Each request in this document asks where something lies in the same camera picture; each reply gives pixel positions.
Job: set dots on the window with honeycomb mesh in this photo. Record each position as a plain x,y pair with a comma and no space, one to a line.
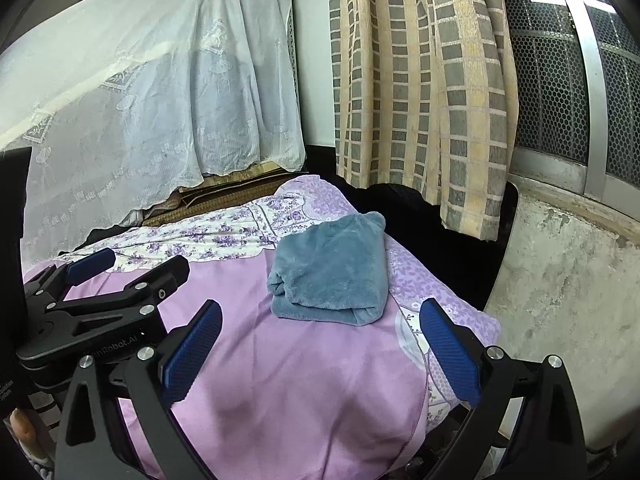
550,85

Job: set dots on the white lace cloth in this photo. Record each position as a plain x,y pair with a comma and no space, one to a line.
150,110

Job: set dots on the person's left hand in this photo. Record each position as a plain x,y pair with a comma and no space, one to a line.
25,425

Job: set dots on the white folded cloth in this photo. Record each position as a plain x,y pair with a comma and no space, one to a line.
134,217

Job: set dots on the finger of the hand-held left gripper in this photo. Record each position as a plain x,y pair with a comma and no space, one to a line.
165,277
92,262

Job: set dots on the pink floral bed cover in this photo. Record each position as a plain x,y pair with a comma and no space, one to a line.
300,385

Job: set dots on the beige grey checkered curtain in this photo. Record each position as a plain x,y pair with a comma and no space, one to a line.
400,85

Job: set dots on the blue fleece towel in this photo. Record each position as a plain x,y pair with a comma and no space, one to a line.
330,270

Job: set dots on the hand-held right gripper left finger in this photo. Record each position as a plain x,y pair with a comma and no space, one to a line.
192,350

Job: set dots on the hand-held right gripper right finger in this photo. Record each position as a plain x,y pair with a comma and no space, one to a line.
450,355

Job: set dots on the stack of woven mats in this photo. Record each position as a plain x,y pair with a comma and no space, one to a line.
215,195

